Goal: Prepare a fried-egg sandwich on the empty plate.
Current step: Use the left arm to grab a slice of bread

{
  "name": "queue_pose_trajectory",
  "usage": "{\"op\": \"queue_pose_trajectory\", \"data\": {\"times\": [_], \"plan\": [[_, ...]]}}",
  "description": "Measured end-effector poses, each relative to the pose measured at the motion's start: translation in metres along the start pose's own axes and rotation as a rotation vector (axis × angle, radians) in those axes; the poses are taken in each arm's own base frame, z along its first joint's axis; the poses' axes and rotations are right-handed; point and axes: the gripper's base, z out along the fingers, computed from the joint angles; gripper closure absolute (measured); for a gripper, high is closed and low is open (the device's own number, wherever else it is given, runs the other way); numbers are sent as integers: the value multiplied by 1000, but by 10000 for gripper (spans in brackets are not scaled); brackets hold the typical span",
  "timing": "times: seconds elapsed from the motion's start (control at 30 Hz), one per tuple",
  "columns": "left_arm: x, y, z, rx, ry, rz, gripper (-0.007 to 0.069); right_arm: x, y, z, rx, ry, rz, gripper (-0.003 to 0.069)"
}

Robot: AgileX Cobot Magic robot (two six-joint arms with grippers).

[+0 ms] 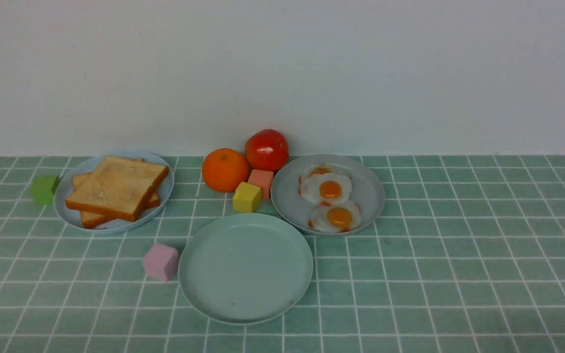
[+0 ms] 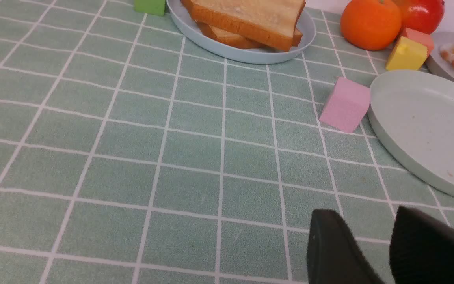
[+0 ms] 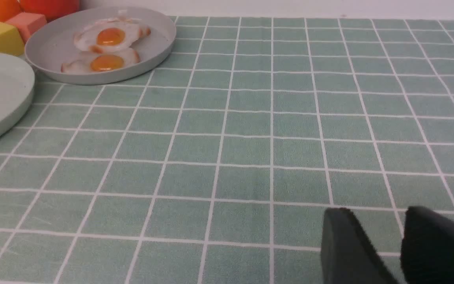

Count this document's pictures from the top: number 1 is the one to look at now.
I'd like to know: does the fried egg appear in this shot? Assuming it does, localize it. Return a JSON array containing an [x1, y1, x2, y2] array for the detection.
[[299, 173, 353, 205], [308, 200, 361, 234], [298, 164, 352, 185]]

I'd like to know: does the toast slice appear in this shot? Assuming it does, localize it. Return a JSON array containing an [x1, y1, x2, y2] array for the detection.
[[72, 172, 161, 229], [65, 155, 170, 223]]

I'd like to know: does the salmon pink cube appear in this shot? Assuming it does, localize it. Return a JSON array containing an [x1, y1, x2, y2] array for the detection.
[[248, 169, 274, 200]]

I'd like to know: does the red tomato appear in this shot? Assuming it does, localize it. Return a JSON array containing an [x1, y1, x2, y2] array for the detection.
[[244, 129, 290, 172]]

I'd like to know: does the yellow cube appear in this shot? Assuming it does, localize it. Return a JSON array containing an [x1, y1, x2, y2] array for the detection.
[[232, 182, 262, 213]]

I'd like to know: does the grey plate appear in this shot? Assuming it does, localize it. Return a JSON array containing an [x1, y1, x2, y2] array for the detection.
[[270, 154, 385, 236]]

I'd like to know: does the orange fruit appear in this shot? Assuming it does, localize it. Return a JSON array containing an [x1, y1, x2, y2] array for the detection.
[[201, 148, 250, 193]]

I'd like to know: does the teal green plate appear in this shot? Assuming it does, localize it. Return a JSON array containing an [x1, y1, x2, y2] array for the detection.
[[178, 214, 314, 326]]

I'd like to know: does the light blue plate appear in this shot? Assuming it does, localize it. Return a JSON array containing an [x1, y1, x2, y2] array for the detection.
[[53, 150, 174, 234]]

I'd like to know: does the green cube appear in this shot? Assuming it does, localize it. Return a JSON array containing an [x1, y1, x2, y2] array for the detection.
[[29, 175, 60, 205]]

